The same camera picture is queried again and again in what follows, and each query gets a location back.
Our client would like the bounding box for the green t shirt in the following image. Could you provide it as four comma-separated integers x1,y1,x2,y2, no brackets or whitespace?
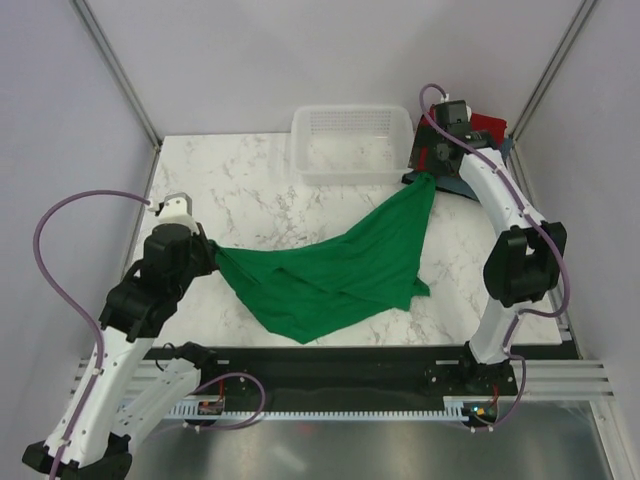
211,173,436,344

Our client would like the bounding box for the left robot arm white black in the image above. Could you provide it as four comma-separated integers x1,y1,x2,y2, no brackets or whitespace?
22,223,220,479

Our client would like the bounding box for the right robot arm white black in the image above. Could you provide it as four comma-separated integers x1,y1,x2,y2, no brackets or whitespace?
409,113,568,394

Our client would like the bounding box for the folded grey blue t shirt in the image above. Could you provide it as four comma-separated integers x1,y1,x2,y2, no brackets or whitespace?
403,137,514,201

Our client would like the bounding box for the white plastic basket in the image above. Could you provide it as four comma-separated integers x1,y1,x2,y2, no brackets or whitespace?
290,104,414,186

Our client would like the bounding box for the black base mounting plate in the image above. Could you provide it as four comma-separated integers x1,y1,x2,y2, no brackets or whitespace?
160,342,518,414

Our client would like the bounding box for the right aluminium frame post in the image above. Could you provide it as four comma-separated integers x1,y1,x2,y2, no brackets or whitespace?
509,0,600,142

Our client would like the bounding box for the aluminium frame post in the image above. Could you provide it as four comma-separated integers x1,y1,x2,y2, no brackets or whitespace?
69,0,164,149
509,0,600,142

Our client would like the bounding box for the aluminium extrusion rail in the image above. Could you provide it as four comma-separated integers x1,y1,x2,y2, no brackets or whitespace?
71,360,614,401

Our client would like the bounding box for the white slotted cable duct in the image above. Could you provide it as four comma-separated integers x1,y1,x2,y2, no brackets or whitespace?
164,398,498,422

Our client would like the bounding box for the left aluminium frame post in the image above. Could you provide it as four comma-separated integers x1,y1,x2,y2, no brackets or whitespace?
69,0,164,149

